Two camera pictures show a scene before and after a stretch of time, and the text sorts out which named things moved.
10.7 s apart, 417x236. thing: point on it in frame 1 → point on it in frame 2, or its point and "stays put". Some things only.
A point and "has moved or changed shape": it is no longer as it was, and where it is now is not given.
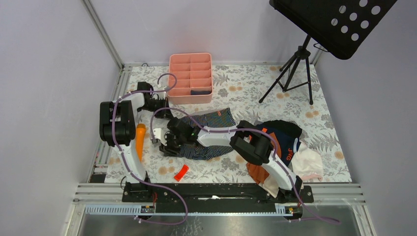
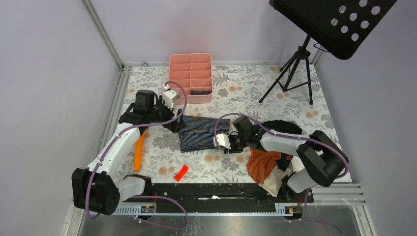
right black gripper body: [173, 142] → [238, 142]
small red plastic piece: [181, 173] stays put
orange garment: [258, 171] stays put
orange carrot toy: [140, 130] stays put
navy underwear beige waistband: [193, 92] stays put
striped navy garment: [217, 118] has moved or changed shape
